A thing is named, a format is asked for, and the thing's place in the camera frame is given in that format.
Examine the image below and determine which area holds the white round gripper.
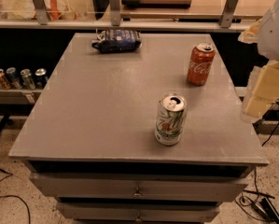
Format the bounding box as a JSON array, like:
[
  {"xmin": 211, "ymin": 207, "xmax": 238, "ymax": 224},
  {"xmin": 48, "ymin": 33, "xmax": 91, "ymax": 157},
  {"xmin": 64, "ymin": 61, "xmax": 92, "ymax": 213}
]
[{"xmin": 238, "ymin": 0, "xmax": 279, "ymax": 123}]

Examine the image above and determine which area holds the white green 7up can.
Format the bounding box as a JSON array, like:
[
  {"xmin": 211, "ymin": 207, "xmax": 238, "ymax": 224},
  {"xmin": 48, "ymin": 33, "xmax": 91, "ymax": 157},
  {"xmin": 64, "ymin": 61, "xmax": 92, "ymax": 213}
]
[{"xmin": 155, "ymin": 93, "xmax": 188, "ymax": 146}]

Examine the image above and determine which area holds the orange coca-cola can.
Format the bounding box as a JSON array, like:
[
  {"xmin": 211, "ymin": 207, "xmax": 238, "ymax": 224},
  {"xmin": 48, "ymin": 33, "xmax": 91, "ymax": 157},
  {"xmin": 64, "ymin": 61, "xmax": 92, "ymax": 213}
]
[{"xmin": 187, "ymin": 42, "xmax": 216, "ymax": 86}]

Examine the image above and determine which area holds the blue chip bag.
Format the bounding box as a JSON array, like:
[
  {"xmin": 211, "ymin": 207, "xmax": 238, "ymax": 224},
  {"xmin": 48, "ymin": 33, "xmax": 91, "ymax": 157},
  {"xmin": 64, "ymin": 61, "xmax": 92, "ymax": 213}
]
[{"xmin": 91, "ymin": 29, "xmax": 141, "ymax": 53}]

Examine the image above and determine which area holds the orange white bag behind glass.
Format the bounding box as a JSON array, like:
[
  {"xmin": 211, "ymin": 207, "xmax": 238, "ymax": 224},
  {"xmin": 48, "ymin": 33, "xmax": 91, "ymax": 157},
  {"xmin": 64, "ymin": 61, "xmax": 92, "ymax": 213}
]
[{"xmin": 44, "ymin": 0, "xmax": 77, "ymax": 21}]

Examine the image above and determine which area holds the dark blue can on shelf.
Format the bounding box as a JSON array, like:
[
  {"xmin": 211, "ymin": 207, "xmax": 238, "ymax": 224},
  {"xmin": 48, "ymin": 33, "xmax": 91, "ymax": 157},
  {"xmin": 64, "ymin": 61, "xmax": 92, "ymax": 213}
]
[{"xmin": 35, "ymin": 68, "xmax": 49, "ymax": 88}]

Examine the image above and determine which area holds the green silver can on shelf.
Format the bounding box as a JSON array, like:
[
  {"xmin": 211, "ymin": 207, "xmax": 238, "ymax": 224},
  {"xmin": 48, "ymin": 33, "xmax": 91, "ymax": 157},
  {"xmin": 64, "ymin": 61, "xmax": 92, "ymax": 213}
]
[{"xmin": 21, "ymin": 69, "xmax": 35, "ymax": 90}]

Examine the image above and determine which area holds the blue silver can on shelf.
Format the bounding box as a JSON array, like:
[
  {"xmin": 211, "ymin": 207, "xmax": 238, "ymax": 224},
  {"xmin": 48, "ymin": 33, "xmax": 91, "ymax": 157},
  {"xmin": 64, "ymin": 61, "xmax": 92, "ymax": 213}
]
[{"xmin": 7, "ymin": 67, "xmax": 22, "ymax": 90}]

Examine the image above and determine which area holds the orange gold can on shelf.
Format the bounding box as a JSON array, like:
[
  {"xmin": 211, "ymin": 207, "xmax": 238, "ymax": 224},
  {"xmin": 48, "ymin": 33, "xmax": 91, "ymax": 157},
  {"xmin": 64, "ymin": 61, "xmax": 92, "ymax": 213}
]
[{"xmin": 0, "ymin": 68, "xmax": 11, "ymax": 90}]

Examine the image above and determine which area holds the upper grey drawer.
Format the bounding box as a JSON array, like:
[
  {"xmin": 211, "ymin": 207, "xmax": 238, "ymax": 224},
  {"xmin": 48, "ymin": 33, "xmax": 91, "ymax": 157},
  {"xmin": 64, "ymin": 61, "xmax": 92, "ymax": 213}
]
[{"xmin": 30, "ymin": 173, "xmax": 247, "ymax": 203}]

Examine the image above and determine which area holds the grey drawer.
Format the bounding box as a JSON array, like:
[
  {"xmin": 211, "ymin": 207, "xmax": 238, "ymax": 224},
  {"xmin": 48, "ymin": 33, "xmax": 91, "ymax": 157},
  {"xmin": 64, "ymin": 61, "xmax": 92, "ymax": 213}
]
[
  {"xmin": 30, "ymin": 173, "xmax": 247, "ymax": 203},
  {"xmin": 57, "ymin": 203, "xmax": 219, "ymax": 223}
]

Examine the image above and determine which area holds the black power strip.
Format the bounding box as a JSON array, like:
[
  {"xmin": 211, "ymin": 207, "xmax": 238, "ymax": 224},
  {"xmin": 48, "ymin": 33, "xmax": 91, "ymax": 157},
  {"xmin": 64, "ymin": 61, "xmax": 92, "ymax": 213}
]
[{"xmin": 252, "ymin": 198, "xmax": 279, "ymax": 224}]

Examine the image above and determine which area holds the grey drawer cabinet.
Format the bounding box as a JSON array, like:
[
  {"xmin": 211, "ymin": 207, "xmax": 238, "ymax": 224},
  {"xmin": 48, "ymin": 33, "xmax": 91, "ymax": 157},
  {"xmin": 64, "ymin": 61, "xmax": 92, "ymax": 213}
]
[{"xmin": 9, "ymin": 34, "xmax": 267, "ymax": 224}]

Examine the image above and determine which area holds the lower grey drawer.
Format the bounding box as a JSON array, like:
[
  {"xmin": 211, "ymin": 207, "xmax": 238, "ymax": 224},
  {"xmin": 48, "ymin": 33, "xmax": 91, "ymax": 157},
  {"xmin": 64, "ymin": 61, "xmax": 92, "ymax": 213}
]
[{"xmin": 57, "ymin": 203, "xmax": 219, "ymax": 223}]

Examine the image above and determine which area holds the low grey side shelf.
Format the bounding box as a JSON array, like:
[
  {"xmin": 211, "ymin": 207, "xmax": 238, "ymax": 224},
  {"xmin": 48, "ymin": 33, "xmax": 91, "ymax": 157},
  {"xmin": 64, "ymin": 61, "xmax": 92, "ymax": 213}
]
[{"xmin": 0, "ymin": 85, "xmax": 42, "ymax": 105}]

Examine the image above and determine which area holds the grey metal bracket right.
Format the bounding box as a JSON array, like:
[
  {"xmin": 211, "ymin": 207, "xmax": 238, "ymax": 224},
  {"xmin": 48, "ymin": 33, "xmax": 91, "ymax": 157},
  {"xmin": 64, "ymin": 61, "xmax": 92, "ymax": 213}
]
[{"xmin": 219, "ymin": 0, "xmax": 239, "ymax": 28}]

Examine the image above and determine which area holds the grey metal bracket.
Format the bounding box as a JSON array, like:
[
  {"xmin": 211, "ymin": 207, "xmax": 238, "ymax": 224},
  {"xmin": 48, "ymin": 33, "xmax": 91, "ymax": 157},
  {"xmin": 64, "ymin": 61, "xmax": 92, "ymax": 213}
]
[
  {"xmin": 109, "ymin": 0, "xmax": 121, "ymax": 26},
  {"xmin": 219, "ymin": 0, "xmax": 239, "ymax": 28},
  {"xmin": 33, "ymin": 0, "xmax": 49, "ymax": 25}
]

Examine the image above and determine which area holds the black cable on floor right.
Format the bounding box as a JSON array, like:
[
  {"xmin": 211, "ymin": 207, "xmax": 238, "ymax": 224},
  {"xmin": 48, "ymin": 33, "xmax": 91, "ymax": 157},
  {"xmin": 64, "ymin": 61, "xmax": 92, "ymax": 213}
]
[{"xmin": 235, "ymin": 110, "xmax": 279, "ymax": 223}]

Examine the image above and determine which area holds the black cable on floor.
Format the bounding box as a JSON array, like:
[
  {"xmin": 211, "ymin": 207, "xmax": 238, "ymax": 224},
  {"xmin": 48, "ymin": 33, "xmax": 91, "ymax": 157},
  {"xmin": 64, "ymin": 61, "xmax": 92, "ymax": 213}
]
[
  {"xmin": 0, "ymin": 152, "xmax": 33, "ymax": 224},
  {"xmin": 235, "ymin": 110, "xmax": 279, "ymax": 223}
]

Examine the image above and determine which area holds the grey metal bracket middle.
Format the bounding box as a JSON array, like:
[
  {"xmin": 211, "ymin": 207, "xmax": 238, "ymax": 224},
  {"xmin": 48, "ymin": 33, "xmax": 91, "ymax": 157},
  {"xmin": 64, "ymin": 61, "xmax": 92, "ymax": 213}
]
[{"xmin": 109, "ymin": 0, "xmax": 121, "ymax": 26}]

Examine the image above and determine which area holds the grey metal bracket left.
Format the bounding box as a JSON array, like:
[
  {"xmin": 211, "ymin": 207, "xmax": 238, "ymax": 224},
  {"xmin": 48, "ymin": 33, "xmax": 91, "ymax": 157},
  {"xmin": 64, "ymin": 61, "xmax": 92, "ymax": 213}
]
[{"xmin": 33, "ymin": 0, "xmax": 49, "ymax": 25}]

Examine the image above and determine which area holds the black cable on floor left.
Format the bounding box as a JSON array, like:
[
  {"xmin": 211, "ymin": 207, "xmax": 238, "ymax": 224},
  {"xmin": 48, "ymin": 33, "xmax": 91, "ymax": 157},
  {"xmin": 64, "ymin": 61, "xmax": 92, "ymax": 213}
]
[{"xmin": 0, "ymin": 152, "xmax": 33, "ymax": 224}]

